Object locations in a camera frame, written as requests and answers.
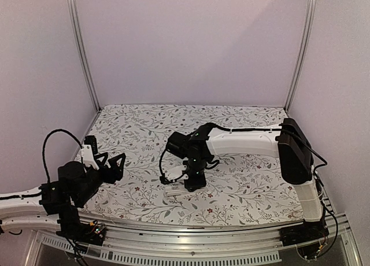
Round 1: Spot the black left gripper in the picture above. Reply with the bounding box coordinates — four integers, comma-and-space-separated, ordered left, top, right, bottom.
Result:
76, 153, 126, 206

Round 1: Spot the white remote control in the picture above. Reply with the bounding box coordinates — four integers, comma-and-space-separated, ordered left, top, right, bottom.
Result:
164, 184, 188, 197

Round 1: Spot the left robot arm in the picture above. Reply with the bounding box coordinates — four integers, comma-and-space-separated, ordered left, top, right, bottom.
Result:
1, 153, 126, 239

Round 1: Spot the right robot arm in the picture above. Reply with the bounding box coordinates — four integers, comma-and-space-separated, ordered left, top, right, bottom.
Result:
160, 118, 324, 241

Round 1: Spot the floral patterned table mat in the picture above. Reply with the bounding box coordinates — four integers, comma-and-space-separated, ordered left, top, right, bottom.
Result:
79, 105, 304, 227

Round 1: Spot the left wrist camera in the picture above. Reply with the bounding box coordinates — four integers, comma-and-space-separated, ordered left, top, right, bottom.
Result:
81, 135, 99, 170

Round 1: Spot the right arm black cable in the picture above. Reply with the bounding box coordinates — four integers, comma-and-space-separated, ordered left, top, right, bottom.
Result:
158, 147, 174, 182

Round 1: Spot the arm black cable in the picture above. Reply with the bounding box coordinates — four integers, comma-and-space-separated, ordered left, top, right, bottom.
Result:
158, 147, 174, 182
42, 129, 84, 183

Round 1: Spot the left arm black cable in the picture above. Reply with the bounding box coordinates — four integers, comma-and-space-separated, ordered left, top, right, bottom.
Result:
42, 129, 84, 183

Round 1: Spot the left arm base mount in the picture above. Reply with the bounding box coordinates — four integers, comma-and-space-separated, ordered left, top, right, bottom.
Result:
56, 220, 106, 246

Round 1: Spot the aluminium front rail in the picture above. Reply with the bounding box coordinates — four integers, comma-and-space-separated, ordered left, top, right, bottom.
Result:
24, 213, 368, 265

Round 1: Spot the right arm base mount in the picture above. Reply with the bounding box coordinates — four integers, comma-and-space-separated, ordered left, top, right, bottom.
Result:
279, 221, 329, 260

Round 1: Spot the left aluminium post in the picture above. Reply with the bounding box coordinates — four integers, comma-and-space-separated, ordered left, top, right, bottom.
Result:
67, 0, 101, 113

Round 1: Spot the aluminium post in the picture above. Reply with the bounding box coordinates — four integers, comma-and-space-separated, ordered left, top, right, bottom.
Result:
67, 0, 101, 113
284, 0, 317, 114

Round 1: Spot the right aluminium post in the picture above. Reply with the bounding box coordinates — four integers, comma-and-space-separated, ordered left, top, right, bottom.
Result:
284, 0, 317, 114

